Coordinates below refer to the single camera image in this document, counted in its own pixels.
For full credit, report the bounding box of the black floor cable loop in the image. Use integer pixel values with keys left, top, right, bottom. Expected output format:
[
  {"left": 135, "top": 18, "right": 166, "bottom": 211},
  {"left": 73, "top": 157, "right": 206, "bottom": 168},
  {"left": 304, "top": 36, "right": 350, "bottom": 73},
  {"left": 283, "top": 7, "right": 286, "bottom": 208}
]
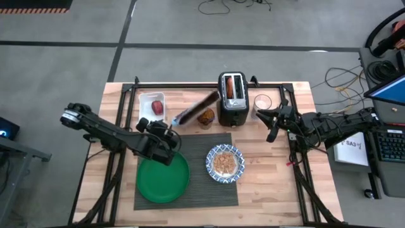
[{"left": 197, "top": 0, "right": 273, "bottom": 15}]

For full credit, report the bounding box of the black device with blue light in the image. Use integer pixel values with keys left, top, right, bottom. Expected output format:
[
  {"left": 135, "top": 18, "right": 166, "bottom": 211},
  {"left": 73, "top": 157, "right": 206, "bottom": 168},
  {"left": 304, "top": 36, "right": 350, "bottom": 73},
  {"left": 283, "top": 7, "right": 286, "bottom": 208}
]
[{"left": 0, "top": 116, "right": 20, "bottom": 142}]

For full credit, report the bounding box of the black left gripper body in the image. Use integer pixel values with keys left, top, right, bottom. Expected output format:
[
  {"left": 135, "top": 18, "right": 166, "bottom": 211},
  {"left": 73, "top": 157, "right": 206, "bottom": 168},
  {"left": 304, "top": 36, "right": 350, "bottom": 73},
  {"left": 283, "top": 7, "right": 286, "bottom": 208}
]
[{"left": 147, "top": 119, "right": 175, "bottom": 148}]

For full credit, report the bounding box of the black aluminium frame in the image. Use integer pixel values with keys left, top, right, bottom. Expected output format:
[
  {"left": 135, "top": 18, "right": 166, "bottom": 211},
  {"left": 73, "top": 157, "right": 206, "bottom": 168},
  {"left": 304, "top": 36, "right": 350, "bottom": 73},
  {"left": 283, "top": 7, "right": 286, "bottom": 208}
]
[{"left": 68, "top": 75, "right": 339, "bottom": 227}]

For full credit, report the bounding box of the amber faceted glass tumbler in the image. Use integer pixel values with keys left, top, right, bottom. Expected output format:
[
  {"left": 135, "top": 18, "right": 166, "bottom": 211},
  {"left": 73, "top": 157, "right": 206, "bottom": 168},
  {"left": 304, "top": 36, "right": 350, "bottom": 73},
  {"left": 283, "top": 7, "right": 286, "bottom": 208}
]
[{"left": 197, "top": 107, "right": 216, "bottom": 130}]

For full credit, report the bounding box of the blue patterned paper bowl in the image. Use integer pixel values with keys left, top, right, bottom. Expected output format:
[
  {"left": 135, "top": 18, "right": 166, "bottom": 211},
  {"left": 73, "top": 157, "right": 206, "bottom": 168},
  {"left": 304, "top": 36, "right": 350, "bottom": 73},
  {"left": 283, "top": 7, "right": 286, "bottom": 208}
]
[{"left": 205, "top": 144, "right": 246, "bottom": 184}]

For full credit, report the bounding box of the cereal pieces heap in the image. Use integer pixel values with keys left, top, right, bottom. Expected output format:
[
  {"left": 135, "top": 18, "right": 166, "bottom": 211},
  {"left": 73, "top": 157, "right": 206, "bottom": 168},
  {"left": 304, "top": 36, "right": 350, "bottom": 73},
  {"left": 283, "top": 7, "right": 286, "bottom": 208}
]
[{"left": 213, "top": 152, "right": 237, "bottom": 177}]

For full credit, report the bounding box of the dark red toy food piece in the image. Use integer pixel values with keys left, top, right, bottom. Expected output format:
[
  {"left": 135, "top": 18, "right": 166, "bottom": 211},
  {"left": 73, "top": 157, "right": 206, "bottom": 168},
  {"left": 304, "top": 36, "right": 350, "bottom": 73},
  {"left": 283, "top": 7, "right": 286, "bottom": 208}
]
[{"left": 151, "top": 100, "right": 165, "bottom": 115}]

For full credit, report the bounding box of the grey desk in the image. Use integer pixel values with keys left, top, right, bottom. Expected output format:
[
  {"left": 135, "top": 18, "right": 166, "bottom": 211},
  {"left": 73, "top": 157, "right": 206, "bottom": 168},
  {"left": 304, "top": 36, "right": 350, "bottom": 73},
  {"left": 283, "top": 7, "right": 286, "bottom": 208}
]
[{"left": 359, "top": 47, "right": 405, "bottom": 199}]

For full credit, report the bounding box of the black coiled cable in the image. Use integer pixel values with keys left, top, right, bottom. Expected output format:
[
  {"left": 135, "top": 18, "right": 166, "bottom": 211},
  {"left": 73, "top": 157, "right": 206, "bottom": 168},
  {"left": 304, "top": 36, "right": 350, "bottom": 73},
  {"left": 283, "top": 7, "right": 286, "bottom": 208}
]
[{"left": 366, "top": 60, "right": 398, "bottom": 83}]

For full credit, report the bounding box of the black toaster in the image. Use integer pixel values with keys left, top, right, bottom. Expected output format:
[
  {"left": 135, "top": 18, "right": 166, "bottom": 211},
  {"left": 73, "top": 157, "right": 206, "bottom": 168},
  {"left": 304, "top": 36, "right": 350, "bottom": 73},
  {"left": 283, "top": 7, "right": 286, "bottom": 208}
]
[{"left": 216, "top": 71, "right": 250, "bottom": 128}]

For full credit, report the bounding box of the white printed sheet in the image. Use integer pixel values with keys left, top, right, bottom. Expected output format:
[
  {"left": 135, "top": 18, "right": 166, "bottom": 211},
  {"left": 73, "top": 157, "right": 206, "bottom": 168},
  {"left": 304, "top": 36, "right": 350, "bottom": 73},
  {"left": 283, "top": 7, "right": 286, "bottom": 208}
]
[{"left": 333, "top": 131, "right": 370, "bottom": 167}]

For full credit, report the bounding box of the clear glass of milk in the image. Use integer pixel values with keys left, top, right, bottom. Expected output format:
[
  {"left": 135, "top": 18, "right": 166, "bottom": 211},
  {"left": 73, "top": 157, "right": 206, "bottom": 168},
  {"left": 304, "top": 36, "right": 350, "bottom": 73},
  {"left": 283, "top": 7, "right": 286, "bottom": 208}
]
[{"left": 251, "top": 94, "right": 273, "bottom": 120}]

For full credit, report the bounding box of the white plastic tray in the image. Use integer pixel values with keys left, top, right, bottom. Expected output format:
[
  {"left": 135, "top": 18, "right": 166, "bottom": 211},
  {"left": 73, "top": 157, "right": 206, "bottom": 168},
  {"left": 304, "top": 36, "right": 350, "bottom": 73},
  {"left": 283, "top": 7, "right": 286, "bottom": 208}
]
[{"left": 138, "top": 91, "right": 166, "bottom": 123}]

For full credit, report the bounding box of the grey metal stand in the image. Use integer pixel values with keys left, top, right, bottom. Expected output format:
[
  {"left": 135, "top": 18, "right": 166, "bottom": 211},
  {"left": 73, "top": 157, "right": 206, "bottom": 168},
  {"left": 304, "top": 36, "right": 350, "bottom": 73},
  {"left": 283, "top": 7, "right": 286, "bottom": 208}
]
[{"left": 0, "top": 136, "right": 53, "bottom": 222}]

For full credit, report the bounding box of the hazard striped black mat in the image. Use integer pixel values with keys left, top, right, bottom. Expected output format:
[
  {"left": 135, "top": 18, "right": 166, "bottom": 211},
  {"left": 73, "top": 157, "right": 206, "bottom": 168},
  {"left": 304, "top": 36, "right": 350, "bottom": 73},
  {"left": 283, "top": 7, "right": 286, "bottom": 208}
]
[{"left": 0, "top": 0, "right": 73, "bottom": 14}]

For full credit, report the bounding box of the laptop with blue screen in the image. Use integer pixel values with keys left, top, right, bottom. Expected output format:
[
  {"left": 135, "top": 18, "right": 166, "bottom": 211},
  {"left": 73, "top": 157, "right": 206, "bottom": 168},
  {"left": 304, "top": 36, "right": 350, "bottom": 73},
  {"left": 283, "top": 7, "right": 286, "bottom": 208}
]
[{"left": 363, "top": 74, "right": 405, "bottom": 107}]

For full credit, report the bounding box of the cinnamon squares cereal box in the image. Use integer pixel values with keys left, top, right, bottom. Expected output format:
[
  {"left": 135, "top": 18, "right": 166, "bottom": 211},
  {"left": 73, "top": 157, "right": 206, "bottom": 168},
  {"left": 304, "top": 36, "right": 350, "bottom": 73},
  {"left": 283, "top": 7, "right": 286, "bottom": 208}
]
[{"left": 171, "top": 91, "right": 221, "bottom": 127}]

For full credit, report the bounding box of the green plate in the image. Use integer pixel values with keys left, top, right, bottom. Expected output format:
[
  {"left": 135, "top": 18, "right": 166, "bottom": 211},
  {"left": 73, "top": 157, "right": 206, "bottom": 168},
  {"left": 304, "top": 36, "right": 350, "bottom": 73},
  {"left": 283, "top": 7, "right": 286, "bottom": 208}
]
[{"left": 135, "top": 151, "right": 191, "bottom": 204}]

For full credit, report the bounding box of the black keyboard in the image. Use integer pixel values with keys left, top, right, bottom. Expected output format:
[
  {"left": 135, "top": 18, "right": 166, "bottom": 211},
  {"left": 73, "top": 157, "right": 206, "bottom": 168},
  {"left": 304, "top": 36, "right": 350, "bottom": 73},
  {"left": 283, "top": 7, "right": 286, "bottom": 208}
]
[{"left": 375, "top": 128, "right": 405, "bottom": 164}]

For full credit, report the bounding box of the grey woven placemat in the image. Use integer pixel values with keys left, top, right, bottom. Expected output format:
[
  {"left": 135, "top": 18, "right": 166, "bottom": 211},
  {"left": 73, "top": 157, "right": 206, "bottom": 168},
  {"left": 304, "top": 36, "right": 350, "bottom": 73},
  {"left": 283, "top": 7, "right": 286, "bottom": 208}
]
[{"left": 133, "top": 132, "right": 240, "bottom": 211}]

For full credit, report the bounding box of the orange and black tool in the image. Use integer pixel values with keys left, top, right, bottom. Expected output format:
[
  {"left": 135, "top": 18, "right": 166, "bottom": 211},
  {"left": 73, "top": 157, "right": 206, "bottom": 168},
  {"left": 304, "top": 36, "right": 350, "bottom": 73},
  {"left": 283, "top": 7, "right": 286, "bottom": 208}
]
[{"left": 371, "top": 20, "right": 405, "bottom": 58}]

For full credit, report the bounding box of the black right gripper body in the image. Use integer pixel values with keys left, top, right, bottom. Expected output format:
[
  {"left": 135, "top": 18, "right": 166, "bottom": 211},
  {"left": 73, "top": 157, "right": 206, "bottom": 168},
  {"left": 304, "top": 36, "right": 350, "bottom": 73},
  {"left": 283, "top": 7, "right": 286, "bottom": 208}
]
[{"left": 275, "top": 106, "right": 300, "bottom": 130}]

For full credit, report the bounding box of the yellow floor cable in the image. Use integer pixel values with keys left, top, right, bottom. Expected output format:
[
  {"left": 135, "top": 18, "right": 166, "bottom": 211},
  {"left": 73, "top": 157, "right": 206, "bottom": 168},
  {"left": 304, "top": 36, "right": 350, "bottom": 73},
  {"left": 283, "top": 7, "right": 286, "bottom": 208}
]
[{"left": 335, "top": 71, "right": 365, "bottom": 111}]

